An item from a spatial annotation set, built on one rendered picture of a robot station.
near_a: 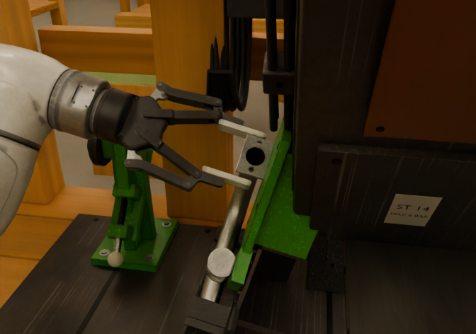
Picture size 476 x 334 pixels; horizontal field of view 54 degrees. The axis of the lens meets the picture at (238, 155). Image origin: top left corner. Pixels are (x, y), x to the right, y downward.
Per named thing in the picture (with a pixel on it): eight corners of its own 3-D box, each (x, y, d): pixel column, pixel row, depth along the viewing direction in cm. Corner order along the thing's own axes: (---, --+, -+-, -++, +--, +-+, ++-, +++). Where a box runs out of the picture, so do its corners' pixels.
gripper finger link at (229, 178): (202, 165, 63) (201, 170, 63) (251, 180, 63) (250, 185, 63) (203, 170, 66) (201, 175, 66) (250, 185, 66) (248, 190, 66)
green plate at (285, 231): (292, 293, 62) (352, 162, 51) (233, 274, 62) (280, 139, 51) (297, 240, 72) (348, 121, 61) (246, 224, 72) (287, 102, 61)
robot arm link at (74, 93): (68, 56, 63) (109, 70, 63) (85, 85, 72) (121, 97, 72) (40, 116, 61) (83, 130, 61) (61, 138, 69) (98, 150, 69)
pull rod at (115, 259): (120, 271, 83) (117, 245, 80) (105, 269, 83) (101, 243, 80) (132, 251, 88) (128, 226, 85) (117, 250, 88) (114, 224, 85)
